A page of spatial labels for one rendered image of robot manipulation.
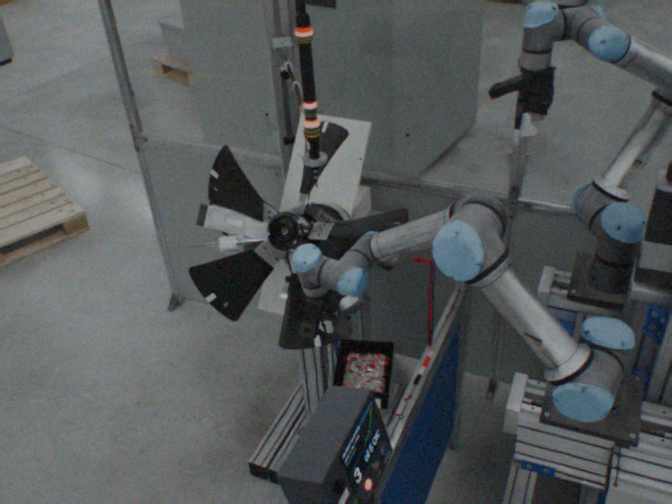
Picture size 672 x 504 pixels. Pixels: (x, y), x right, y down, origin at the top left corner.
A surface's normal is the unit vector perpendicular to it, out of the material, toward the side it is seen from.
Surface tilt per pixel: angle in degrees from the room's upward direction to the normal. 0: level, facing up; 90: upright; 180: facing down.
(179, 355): 0
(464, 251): 87
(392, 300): 90
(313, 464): 15
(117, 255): 0
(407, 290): 90
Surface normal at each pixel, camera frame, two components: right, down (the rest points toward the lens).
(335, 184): -0.35, -0.08
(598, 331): 0.00, -0.86
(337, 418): -0.29, -0.83
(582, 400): -0.43, 0.63
